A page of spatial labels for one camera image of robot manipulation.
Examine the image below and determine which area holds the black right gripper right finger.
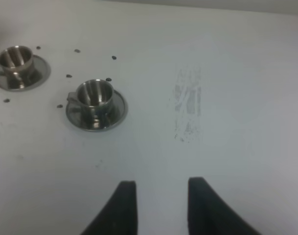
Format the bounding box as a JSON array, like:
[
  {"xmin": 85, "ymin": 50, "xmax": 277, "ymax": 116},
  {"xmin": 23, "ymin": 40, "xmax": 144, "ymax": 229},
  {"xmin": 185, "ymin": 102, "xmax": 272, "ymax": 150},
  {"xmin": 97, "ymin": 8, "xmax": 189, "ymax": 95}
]
[{"xmin": 187, "ymin": 177, "xmax": 259, "ymax": 235}]

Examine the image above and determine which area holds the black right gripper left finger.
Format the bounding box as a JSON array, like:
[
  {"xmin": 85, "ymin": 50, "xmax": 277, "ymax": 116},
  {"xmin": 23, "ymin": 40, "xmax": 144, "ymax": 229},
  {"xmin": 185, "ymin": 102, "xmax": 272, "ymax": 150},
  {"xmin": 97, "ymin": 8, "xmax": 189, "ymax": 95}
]
[{"xmin": 81, "ymin": 181, "xmax": 138, "ymax": 235}]

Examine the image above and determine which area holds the right steel cup saucer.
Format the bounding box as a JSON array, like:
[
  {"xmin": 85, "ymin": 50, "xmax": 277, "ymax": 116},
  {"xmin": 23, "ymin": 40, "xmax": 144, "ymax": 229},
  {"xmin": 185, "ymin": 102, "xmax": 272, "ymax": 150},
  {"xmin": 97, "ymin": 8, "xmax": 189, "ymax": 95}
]
[{"xmin": 66, "ymin": 91, "xmax": 128, "ymax": 132}]

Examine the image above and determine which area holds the steel cup saucer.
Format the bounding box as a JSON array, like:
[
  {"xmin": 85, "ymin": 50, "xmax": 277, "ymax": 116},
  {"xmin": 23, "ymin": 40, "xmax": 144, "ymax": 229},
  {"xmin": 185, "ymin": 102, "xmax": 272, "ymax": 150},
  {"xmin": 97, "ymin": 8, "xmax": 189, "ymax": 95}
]
[
  {"xmin": 0, "ymin": 55, "xmax": 51, "ymax": 92},
  {"xmin": 66, "ymin": 91, "xmax": 128, "ymax": 132}
]

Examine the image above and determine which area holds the right steel teacup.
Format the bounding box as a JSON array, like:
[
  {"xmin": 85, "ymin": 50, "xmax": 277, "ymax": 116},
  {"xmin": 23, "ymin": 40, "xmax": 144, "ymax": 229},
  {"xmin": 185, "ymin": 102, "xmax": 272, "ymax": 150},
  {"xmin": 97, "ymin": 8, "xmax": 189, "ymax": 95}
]
[{"xmin": 67, "ymin": 79, "xmax": 115, "ymax": 109}]

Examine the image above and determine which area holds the steel teacup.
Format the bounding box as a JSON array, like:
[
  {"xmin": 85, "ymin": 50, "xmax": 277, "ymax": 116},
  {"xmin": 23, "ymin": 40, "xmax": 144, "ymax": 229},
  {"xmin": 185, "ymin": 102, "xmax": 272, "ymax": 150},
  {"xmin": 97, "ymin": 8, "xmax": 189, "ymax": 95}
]
[
  {"xmin": 0, "ymin": 45, "xmax": 34, "ymax": 73},
  {"xmin": 67, "ymin": 79, "xmax": 115, "ymax": 109}
]

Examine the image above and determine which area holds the left steel cup saucer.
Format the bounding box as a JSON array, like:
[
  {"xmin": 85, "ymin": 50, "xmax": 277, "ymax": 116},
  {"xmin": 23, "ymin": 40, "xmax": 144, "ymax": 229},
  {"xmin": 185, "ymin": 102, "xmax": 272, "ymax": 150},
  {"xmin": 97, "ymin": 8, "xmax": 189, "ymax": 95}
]
[{"xmin": 0, "ymin": 55, "xmax": 51, "ymax": 92}]

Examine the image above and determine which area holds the left steel teacup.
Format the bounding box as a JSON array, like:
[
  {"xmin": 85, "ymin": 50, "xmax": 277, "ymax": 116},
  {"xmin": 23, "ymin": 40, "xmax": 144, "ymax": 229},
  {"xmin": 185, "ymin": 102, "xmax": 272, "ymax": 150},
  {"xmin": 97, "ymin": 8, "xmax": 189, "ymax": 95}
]
[{"xmin": 0, "ymin": 45, "xmax": 34, "ymax": 73}]

